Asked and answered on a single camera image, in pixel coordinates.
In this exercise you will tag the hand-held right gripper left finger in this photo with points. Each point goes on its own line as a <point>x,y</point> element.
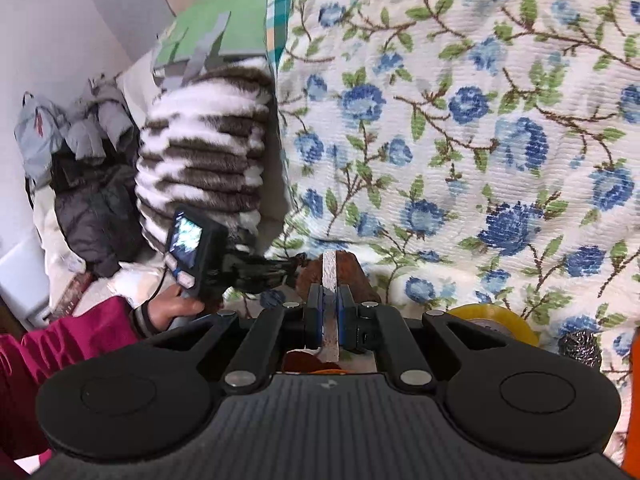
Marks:
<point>314,320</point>

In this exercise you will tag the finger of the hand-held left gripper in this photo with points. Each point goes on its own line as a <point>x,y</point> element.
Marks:
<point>255,275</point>

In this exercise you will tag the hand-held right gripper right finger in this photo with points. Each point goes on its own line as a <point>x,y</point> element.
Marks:
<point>346,320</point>

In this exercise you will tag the pink round pad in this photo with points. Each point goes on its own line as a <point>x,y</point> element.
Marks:
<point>330,270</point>

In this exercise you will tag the orange cardboard box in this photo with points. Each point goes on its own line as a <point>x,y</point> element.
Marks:
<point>632,410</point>

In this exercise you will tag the person's left hand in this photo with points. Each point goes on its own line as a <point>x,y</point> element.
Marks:
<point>170,310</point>

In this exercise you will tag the brown rolled towel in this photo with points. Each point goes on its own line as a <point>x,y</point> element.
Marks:
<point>360,280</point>

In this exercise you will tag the striped fluffy folded blanket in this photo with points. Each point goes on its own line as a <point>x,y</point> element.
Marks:
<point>200,160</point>

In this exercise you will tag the dark puffer jacket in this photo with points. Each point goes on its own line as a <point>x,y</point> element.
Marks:
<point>90,220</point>

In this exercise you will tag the yellow tape roll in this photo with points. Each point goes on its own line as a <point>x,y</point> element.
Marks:
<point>500,317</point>

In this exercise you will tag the grey puffer jacket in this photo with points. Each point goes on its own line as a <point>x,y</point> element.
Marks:
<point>100,120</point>

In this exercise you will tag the white plastic appliance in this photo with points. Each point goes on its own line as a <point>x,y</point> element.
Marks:
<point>20,280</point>

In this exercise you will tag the blue floral blanket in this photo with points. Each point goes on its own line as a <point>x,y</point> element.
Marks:
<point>450,160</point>

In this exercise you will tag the grey blue bag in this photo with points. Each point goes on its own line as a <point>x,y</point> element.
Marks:
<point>40,140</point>

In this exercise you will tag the grey steel wool scrubber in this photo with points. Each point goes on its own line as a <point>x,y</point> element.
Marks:
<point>580,350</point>

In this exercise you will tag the green grey patterned pillow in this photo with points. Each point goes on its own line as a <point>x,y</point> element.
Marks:
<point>235,25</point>

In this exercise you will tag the teal plaid cloth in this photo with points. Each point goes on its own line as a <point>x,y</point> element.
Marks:
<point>277,10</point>

